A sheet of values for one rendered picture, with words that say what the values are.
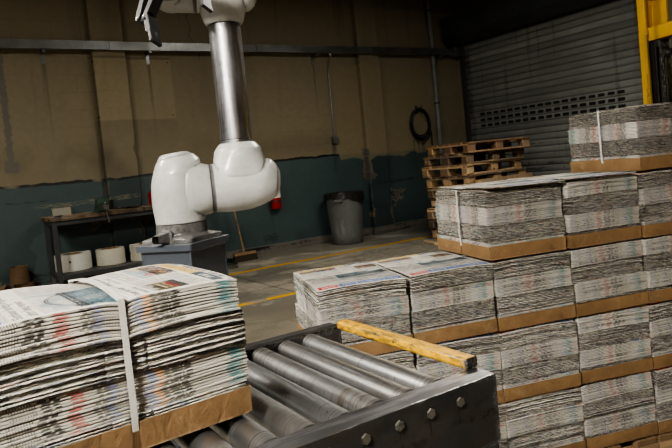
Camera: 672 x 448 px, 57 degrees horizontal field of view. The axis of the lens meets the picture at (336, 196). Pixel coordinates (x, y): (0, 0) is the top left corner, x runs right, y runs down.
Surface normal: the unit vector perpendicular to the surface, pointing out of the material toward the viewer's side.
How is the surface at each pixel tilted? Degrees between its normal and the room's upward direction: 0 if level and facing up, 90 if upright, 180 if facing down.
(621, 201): 90
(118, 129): 90
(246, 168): 84
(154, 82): 90
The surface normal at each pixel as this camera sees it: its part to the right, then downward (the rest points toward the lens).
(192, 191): 0.29, 0.04
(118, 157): 0.54, -0.01
